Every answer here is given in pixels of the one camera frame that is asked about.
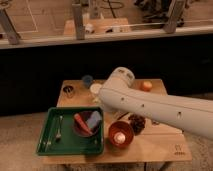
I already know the red pepper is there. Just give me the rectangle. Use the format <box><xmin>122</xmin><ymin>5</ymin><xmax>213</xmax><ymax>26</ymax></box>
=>
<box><xmin>74</xmin><ymin>113</ymin><xmax>93</xmax><ymax>135</ymax></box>

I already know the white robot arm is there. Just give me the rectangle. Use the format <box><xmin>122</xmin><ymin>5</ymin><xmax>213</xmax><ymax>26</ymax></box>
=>
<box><xmin>98</xmin><ymin>67</ymin><xmax>213</xmax><ymax>140</ymax></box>

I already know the green plastic tray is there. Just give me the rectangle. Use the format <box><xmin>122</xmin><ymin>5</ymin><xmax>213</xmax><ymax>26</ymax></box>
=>
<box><xmin>36</xmin><ymin>107</ymin><xmax>104</xmax><ymax>156</ymax></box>

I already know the white cup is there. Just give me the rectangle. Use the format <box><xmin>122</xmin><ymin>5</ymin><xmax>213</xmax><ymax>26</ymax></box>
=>
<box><xmin>90</xmin><ymin>83</ymin><xmax>102</xmax><ymax>97</ymax></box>

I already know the blue cup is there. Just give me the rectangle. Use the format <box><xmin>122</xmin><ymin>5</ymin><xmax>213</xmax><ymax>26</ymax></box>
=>
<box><xmin>82</xmin><ymin>75</ymin><xmax>93</xmax><ymax>88</ymax></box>

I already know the grey rectangular block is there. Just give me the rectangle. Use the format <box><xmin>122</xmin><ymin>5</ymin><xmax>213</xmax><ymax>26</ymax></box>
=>
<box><xmin>115</xmin><ymin>112</ymin><xmax>129</xmax><ymax>120</ymax></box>

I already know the blue sponge in bowl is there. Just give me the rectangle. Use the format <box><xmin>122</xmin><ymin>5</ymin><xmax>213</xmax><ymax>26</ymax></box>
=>
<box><xmin>86</xmin><ymin>111</ymin><xmax>102</xmax><ymax>129</ymax></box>

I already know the dark purple bowl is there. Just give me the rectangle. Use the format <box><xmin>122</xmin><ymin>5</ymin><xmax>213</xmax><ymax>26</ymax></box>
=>
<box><xmin>73</xmin><ymin>111</ymin><xmax>102</xmax><ymax>137</ymax></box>

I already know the small metal tin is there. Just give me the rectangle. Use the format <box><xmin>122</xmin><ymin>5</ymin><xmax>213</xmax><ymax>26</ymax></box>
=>
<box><xmin>63</xmin><ymin>86</ymin><xmax>74</xmax><ymax>98</ymax></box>

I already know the orange fruit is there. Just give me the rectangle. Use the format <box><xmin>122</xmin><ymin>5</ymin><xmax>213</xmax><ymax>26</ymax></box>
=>
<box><xmin>140</xmin><ymin>81</ymin><xmax>152</xmax><ymax>92</ymax></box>

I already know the red bowl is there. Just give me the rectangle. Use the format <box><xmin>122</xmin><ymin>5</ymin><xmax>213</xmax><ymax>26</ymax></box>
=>
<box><xmin>108</xmin><ymin>121</ymin><xmax>134</xmax><ymax>148</ymax></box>

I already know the dark grape bunch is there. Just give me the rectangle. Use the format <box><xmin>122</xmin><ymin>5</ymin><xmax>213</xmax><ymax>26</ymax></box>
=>
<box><xmin>128</xmin><ymin>114</ymin><xmax>146</xmax><ymax>134</ymax></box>

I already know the white egg in bowl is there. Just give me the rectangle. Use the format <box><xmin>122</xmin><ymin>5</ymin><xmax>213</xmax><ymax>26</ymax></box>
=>
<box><xmin>114</xmin><ymin>132</ymin><xmax>126</xmax><ymax>144</ymax></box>

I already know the metal fork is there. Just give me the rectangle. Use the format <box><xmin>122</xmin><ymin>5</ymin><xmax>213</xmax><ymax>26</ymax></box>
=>
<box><xmin>56</xmin><ymin>115</ymin><xmax>63</xmax><ymax>141</ymax></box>

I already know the middle grey metal post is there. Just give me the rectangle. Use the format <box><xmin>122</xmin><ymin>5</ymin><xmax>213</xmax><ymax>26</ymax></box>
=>
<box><xmin>72</xmin><ymin>4</ymin><xmax>85</xmax><ymax>40</ymax></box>

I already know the grey metal post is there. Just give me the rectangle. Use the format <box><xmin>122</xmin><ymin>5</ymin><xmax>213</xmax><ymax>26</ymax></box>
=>
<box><xmin>164</xmin><ymin>0</ymin><xmax>185</xmax><ymax>34</ymax></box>
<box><xmin>0</xmin><ymin>9</ymin><xmax>20</xmax><ymax>45</ymax></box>
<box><xmin>72</xmin><ymin>4</ymin><xmax>85</xmax><ymax>40</ymax></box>

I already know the left grey metal post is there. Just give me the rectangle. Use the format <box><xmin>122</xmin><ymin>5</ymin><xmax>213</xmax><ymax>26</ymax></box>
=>
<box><xmin>0</xmin><ymin>9</ymin><xmax>20</xmax><ymax>45</ymax></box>

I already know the right grey metal post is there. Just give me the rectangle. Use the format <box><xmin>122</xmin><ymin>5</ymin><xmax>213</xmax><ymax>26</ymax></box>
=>
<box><xmin>164</xmin><ymin>0</ymin><xmax>185</xmax><ymax>34</ymax></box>

